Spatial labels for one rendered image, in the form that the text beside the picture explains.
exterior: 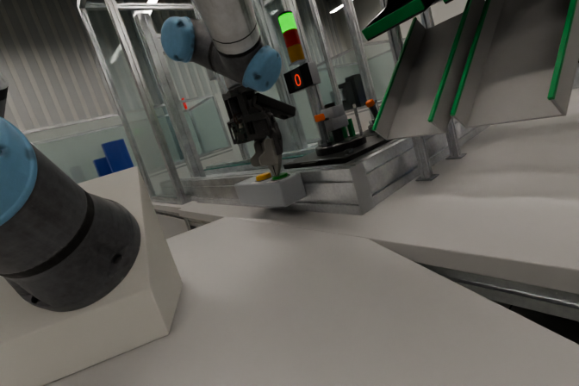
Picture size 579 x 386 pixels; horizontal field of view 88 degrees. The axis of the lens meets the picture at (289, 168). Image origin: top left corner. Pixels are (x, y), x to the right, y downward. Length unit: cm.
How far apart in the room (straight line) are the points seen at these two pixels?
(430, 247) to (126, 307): 41
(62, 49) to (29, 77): 96
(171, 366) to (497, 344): 33
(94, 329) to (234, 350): 19
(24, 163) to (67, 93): 844
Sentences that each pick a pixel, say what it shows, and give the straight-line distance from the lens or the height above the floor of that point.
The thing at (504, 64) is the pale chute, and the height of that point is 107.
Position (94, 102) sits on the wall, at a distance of 878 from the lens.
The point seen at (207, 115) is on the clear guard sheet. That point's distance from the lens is 210.
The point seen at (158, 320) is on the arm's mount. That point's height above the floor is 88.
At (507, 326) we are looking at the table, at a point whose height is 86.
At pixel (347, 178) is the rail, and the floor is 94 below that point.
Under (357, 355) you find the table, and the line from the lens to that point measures 33.
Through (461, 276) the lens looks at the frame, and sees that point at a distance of 49.
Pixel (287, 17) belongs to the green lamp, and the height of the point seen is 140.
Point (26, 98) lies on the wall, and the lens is 876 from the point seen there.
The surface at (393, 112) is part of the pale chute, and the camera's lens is 66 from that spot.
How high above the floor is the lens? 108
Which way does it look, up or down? 9 degrees down
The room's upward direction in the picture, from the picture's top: 17 degrees counter-clockwise
